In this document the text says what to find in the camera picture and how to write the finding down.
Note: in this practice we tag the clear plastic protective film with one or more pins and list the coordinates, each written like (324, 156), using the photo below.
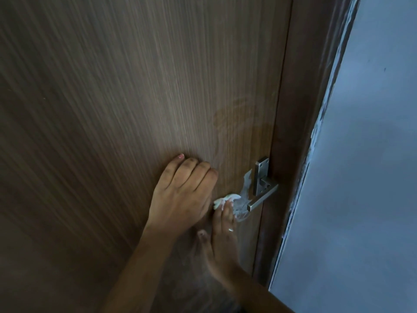
(245, 205)

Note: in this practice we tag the brown wooden door frame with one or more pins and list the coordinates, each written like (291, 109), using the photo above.
(303, 94)

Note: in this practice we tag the person's left hand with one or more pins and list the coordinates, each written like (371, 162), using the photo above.
(177, 202)

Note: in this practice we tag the person's left forearm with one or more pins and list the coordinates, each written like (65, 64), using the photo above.
(140, 273)

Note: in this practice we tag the white cleaning cloth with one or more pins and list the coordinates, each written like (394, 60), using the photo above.
(222, 201)

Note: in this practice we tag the person's left middle finger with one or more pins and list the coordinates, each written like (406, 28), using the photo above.
(199, 177)

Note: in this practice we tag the person's right forearm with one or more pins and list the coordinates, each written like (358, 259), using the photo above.
(257, 295)

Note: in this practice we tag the person's right thumb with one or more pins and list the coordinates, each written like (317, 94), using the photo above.
(204, 242)

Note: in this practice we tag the person's right hand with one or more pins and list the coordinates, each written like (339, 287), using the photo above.
(224, 247)

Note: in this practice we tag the person's left little finger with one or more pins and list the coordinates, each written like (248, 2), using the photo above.
(171, 172)

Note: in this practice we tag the brown wooden door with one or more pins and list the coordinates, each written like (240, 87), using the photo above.
(107, 81)

